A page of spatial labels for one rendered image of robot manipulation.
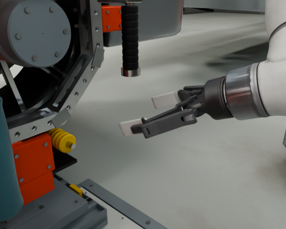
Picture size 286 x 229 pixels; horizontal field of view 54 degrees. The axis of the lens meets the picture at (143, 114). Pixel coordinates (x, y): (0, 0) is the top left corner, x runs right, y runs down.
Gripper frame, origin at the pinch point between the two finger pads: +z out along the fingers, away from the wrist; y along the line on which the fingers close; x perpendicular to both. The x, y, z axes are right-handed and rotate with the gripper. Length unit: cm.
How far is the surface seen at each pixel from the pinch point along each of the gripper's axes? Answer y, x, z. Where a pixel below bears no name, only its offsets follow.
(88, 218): 5, -38, 49
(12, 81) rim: -4.1, 17.9, 33.9
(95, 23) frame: 16.0, 23.5, 16.2
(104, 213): 10, -39, 45
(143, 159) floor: 69, -51, 71
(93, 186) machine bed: 27, -39, 68
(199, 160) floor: 85, -64, 44
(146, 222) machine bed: 20, -51, 37
